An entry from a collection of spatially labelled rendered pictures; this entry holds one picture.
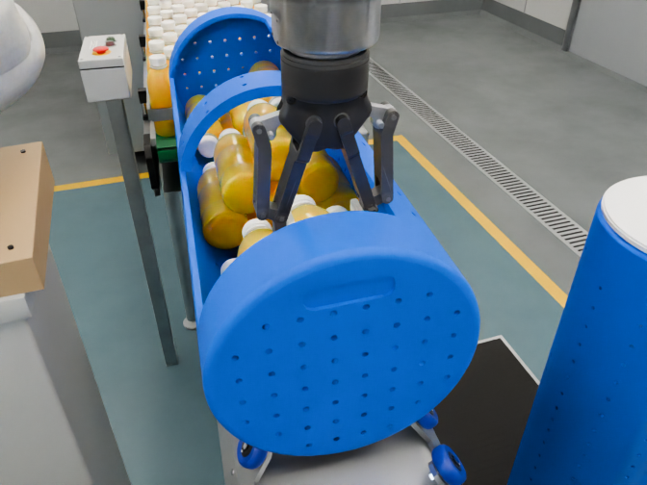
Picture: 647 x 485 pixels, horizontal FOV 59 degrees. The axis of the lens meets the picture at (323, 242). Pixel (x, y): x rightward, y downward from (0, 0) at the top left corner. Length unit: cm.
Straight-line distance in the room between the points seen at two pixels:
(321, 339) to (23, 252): 48
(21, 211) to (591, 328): 92
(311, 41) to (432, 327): 29
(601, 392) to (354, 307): 67
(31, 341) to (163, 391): 113
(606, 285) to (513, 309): 139
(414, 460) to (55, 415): 62
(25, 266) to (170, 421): 118
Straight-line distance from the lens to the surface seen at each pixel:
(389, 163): 56
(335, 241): 50
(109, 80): 149
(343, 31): 46
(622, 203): 105
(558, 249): 279
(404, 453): 73
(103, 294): 250
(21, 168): 107
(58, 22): 562
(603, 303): 103
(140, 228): 177
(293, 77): 49
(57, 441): 114
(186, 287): 212
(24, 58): 104
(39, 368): 101
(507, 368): 194
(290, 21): 47
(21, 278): 89
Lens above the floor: 152
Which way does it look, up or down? 35 degrees down
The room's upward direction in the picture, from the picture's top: straight up
